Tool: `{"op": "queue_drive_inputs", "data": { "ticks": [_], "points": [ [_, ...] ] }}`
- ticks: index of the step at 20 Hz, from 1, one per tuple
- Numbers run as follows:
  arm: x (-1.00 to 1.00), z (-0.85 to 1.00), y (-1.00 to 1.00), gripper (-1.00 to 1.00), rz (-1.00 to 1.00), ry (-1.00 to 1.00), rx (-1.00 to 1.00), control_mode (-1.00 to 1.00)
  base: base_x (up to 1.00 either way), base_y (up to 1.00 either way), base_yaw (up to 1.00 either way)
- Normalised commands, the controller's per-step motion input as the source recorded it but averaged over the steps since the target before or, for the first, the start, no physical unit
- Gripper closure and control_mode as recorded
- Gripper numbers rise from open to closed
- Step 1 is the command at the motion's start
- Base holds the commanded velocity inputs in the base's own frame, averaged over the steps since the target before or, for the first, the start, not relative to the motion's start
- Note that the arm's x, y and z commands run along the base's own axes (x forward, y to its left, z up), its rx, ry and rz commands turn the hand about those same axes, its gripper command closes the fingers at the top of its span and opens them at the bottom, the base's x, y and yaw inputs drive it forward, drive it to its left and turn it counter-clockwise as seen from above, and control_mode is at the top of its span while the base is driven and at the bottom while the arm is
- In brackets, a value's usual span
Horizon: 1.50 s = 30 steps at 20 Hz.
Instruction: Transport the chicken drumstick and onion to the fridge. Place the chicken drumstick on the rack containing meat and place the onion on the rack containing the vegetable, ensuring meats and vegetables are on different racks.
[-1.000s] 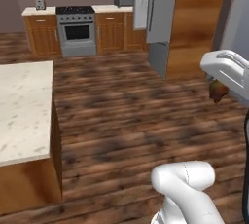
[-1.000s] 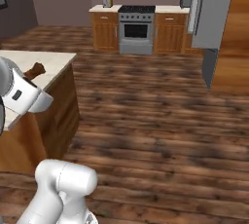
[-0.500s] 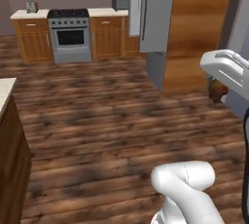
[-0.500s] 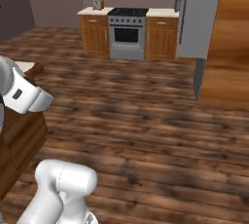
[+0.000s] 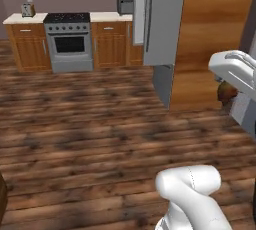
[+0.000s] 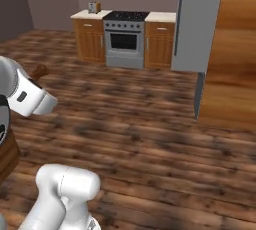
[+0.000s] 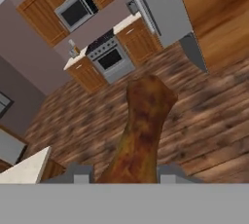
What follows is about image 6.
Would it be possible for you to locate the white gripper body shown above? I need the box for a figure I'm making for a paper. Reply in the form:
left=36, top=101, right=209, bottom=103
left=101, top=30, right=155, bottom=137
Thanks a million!
left=32, top=87, right=60, bottom=116

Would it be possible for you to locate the brown chicken drumstick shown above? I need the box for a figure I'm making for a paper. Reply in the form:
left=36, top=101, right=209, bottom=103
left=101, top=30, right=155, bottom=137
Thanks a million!
left=31, top=63, right=50, bottom=82

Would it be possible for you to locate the grey fridge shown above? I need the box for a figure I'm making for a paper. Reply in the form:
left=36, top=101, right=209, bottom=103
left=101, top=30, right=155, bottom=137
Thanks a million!
left=170, top=0, right=226, bottom=122

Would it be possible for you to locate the dark wooden counter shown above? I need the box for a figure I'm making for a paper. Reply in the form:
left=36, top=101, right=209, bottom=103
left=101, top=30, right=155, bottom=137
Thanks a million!
left=0, top=127, right=21, bottom=182

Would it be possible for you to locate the wooden base cupboard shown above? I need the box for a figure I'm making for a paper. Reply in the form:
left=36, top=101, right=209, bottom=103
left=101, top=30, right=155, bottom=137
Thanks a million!
left=72, top=18, right=107, bottom=64
left=143, top=21, right=176, bottom=70

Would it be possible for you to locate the silver toaster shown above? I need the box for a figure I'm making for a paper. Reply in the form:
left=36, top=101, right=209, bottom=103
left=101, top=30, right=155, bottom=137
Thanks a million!
left=87, top=0, right=102, bottom=15

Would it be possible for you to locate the silver oven with black hob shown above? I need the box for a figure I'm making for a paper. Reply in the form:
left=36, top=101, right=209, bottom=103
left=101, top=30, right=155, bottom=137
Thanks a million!
left=102, top=10, right=151, bottom=70

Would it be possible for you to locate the wooden tall side panel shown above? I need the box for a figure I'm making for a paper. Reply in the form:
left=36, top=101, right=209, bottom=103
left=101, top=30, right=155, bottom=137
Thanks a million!
left=197, top=0, right=256, bottom=132

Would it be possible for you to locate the grey fridge handle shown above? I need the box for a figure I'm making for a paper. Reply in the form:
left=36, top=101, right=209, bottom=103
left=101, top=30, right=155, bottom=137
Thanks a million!
left=173, top=0, right=186, bottom=57

